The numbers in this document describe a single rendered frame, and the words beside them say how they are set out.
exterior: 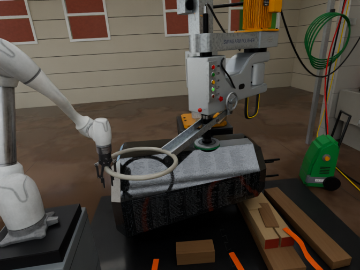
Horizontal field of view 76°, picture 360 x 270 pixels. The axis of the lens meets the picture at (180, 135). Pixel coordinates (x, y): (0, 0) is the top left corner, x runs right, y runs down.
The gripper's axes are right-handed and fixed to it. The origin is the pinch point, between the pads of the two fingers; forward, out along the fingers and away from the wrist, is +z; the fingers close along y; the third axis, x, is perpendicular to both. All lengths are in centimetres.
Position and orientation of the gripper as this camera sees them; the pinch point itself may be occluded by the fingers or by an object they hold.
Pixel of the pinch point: (107, 181)
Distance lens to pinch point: 157.8
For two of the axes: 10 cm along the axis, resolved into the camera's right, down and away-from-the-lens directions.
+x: -4.5, -2.9, 8.5
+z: 0.0, 9.5, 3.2
